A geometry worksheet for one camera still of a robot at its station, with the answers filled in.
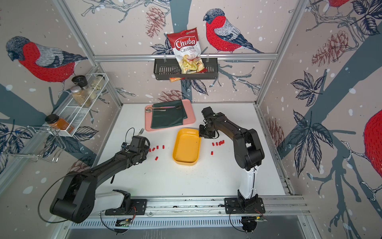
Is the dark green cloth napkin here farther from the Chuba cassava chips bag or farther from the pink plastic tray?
the Chuba cassava chips bag

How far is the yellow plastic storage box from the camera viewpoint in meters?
0.88

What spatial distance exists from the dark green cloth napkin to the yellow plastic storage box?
0.29 ft

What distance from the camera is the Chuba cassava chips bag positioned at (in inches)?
32.7

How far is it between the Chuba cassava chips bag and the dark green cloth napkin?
1.06 feet
